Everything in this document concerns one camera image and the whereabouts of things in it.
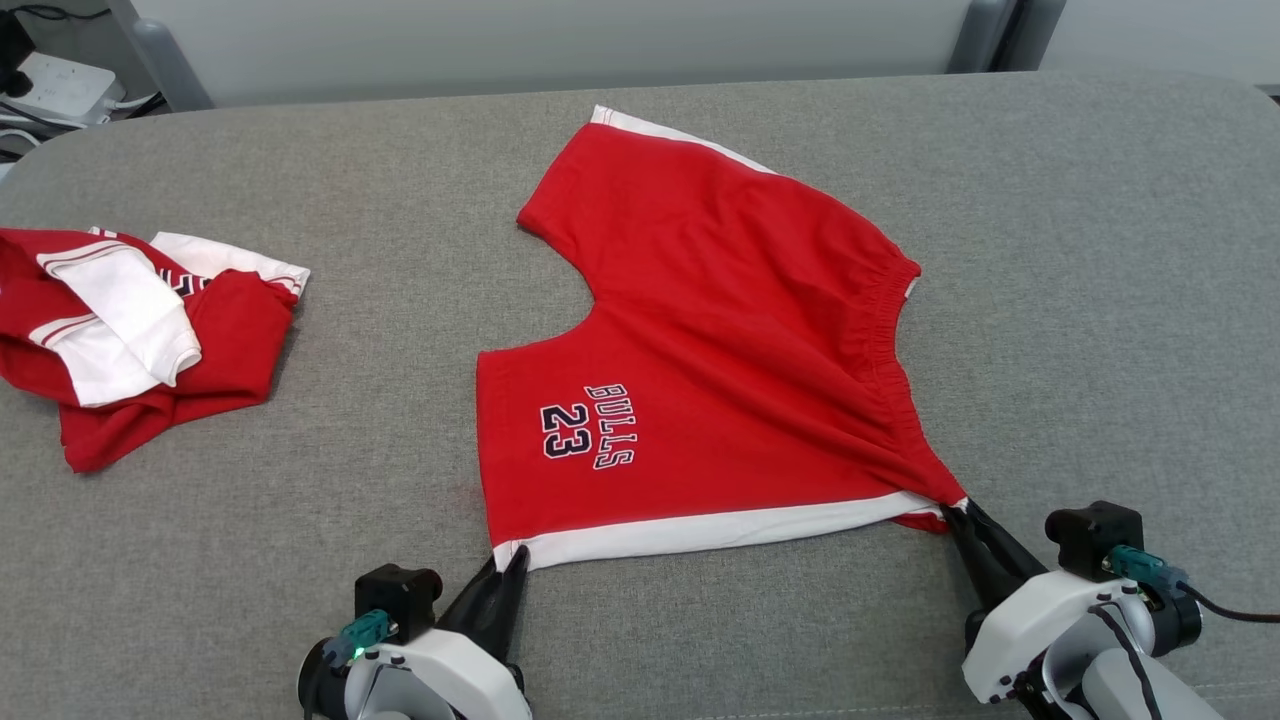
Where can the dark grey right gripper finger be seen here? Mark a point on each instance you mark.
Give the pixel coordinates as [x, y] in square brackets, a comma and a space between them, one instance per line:
[1005, 550]
[975, 565]

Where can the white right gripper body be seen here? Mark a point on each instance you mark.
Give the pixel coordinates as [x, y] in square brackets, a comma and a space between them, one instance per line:
[1030, 620]

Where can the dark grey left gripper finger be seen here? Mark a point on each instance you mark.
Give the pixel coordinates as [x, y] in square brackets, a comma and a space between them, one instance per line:
[514, 600]
[482, 605]

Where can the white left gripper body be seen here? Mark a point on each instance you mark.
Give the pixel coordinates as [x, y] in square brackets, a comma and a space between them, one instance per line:
[440, 680]

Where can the red Bulls shorts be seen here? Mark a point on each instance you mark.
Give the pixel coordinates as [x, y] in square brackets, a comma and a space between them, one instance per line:
[720, 330]

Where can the red Bulls jersey white sleeves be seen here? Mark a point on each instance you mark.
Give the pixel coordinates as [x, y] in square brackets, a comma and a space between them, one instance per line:
[220, 340]

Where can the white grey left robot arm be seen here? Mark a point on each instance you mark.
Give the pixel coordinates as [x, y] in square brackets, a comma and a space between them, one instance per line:
[375, 705]

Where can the grey fabric sofa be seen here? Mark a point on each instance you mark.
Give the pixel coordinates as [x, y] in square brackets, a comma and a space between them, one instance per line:
[300, 560]

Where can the grey metal stand legs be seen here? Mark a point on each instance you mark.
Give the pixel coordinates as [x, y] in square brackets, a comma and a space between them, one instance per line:
[975, 35]

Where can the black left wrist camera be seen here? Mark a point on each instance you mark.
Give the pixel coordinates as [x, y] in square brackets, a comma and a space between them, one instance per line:
[400, 600]

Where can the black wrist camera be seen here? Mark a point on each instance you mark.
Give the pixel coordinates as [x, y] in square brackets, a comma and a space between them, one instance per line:
[1090, 540]
[400, 600]

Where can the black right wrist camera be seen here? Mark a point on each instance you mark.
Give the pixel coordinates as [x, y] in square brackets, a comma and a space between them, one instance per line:
[1090, 540]

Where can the grey partition post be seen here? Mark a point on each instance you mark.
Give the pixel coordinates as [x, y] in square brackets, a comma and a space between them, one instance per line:
[165, 60]
[1035, 35]

